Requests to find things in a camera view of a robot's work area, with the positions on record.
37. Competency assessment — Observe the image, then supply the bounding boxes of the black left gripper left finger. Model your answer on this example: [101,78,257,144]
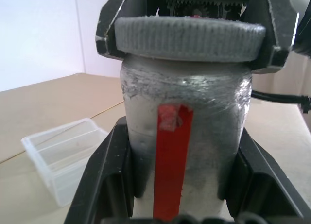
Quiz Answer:
[63,118,137,224]

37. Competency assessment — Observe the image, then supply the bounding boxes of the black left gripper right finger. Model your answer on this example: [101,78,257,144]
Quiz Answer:
[218,127,311,224]

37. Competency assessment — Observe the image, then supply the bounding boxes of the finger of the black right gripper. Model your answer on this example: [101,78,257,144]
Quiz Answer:
[95,0,137,62]
[244,0,299,75]

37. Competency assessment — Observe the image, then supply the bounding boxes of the grey ribbed jar lid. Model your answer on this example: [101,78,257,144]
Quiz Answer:
[113,15,266,63]

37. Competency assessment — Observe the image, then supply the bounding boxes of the grey jar with red tape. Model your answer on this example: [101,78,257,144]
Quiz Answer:
[120,54,253,219]

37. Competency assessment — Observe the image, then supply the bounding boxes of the clear plastic box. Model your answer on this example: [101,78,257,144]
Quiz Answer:
[20,117,109,207]

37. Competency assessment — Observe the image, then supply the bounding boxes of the black cable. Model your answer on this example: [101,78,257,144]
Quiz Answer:
[250,89,311,114]

